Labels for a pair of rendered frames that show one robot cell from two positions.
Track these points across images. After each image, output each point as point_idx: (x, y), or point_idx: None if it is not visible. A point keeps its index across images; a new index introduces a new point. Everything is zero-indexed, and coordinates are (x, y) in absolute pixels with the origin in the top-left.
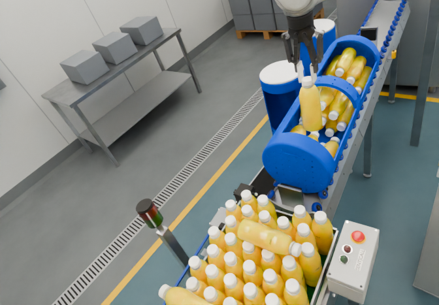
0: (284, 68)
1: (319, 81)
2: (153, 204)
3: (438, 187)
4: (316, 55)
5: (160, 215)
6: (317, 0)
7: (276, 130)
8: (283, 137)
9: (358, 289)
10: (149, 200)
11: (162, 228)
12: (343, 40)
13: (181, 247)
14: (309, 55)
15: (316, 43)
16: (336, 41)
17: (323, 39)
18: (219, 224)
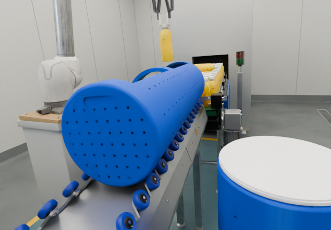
0: (277, 164)
1: (163, 66)
2: (237, 53)
3: None
4: (156, 9)
5: (236, 61)
6: None
7: (194, 68)
8: (185, 61)
9: None
10: (239, 51)
11: (238, 71)
12: (119, 80)
13: (237, 91)
14: (160, 6)
15: None
16: (131, 86)
17: None
18: (232, 109)
